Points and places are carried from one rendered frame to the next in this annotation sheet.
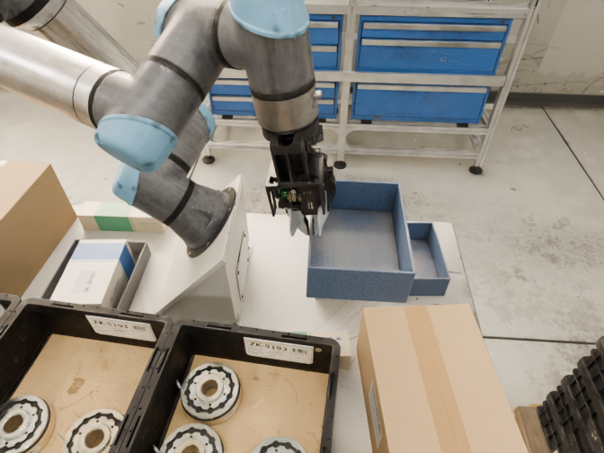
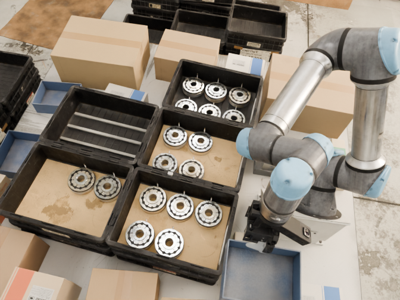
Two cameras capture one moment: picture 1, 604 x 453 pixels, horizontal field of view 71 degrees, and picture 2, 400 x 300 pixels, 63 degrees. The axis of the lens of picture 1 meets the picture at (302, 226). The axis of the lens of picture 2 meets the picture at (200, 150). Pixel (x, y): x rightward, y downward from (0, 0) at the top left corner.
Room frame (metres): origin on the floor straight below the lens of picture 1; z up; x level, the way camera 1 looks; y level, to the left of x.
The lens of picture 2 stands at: (0.28, -0.27, 2.01)
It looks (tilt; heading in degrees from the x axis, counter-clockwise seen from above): 59 degrees down; 90
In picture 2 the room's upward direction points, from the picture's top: 6 degrees clockwise
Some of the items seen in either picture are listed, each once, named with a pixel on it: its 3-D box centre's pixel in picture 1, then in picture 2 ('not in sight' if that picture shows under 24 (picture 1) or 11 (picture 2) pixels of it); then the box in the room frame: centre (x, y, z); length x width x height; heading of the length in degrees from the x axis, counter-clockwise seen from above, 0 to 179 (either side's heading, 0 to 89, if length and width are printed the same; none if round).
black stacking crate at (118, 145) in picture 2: not in sight; (104, 130); (-0.13, 0.47, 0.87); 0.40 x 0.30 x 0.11; 171
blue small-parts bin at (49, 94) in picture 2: not in sight; (59, 97); (-0.45, 0.71, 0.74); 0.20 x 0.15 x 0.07; 2
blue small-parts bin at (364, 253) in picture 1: (356, 235); (260, 275); (0.48, -0.09, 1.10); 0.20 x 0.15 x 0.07; 177
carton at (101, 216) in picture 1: (125, 217); (337, 163); (0.91, 0.52, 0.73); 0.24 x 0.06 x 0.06; 87
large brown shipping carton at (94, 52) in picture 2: not in sight; (105, 55); (-0.27, 0.98, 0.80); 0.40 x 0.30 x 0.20; 178
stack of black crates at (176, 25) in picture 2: not in sight; (199, 44); (0.17, 1.70, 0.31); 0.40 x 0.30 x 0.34; 176
